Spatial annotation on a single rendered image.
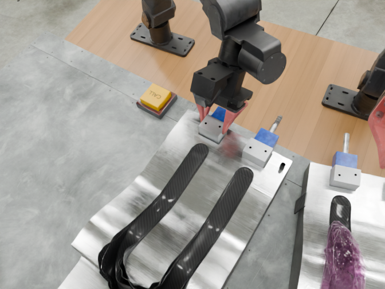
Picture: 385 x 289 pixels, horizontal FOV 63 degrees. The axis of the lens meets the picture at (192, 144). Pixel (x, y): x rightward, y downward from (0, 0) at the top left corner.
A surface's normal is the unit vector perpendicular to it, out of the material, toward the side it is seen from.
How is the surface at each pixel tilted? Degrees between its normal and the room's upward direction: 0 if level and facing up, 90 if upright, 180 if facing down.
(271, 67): 76
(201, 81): 60
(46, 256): 0
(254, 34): 14
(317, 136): 0
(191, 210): 6
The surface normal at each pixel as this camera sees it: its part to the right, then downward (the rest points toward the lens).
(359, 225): -0.02, -0.65
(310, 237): 0.05, -0.82
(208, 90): -0.52, 0.42
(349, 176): -0.08, -0.48
